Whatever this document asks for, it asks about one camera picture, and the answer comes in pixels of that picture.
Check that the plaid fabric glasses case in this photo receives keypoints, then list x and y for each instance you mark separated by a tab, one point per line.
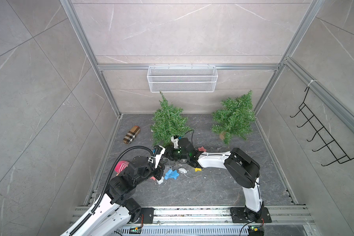
131	135

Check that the black wire hook rack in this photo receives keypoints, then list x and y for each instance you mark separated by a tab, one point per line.
329	142

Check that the blue star light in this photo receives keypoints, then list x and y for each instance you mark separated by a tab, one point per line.
171	174

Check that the small green christmas tree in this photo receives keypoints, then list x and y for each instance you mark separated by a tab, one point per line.
168	121
235	118

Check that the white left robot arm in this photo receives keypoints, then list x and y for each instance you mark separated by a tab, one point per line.
117	207

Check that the white cloud light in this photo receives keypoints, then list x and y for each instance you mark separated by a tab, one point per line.
182	170
159	182

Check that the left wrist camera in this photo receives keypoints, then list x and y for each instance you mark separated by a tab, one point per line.
156	155

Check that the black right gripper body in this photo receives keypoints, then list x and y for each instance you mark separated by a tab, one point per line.
176	154

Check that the metal base rail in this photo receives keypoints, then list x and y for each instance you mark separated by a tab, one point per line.
224	215

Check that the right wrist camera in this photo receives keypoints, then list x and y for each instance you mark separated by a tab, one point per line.
175	141

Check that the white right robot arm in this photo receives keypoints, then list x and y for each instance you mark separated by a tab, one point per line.
243	168

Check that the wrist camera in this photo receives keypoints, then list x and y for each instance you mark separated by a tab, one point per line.
175	141
156	155

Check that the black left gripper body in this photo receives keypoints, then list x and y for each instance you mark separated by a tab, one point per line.
149	171

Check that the white wire mesh basket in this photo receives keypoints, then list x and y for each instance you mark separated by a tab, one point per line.
192	78

